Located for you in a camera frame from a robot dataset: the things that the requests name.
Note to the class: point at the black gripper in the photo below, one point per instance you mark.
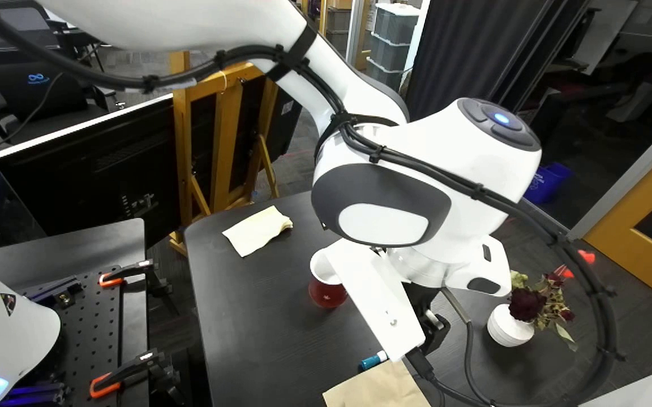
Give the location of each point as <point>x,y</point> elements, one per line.
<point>432,324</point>

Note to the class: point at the black backdrop curtain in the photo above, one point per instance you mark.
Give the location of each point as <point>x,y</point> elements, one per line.
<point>469,46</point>

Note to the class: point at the round white vase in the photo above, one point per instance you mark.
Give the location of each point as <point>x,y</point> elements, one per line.
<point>507,330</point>

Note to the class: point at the wooden easel frame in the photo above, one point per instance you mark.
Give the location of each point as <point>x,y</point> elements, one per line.
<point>226,120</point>

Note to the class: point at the dark red flower bouquet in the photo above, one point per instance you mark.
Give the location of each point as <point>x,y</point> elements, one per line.
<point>529,304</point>

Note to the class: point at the grey plastic storage drawer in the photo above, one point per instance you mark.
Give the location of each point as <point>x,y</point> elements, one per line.
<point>387,53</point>
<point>396,22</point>
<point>382,75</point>

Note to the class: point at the crumpled white napkin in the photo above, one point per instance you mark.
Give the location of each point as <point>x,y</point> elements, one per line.
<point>254,229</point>

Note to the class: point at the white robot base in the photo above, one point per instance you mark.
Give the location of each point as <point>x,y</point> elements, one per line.
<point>0,340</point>

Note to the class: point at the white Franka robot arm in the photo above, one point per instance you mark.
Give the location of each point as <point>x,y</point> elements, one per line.
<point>447,149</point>

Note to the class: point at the blue plastic bin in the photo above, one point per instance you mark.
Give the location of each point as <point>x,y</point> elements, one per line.
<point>553,181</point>

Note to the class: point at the black desktop computer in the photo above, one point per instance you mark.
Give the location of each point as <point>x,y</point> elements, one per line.
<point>33,91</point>

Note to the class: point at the tan paper sheet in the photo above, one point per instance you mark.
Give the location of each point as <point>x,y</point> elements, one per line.
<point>373,386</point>

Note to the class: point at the red cup white inside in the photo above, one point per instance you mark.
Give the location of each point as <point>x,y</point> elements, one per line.
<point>325,295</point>

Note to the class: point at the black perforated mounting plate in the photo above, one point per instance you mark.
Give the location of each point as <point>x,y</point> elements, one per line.
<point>90,324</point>

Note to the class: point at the black robot mounting cart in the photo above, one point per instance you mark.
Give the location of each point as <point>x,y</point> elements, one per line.
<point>62,244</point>

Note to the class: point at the black desk divider panel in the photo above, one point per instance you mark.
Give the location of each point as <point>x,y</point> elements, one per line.
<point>78,173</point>

